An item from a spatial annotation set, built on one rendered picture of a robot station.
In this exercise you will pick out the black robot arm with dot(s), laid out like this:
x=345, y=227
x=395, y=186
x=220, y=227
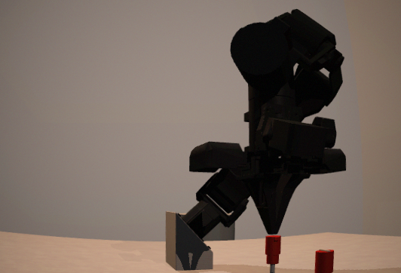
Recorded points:
x=265, y=54

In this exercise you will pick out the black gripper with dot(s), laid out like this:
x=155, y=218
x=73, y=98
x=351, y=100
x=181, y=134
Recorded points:
x=269, y=180

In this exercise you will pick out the tan plate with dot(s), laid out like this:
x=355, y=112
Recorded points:
x=324, y=258

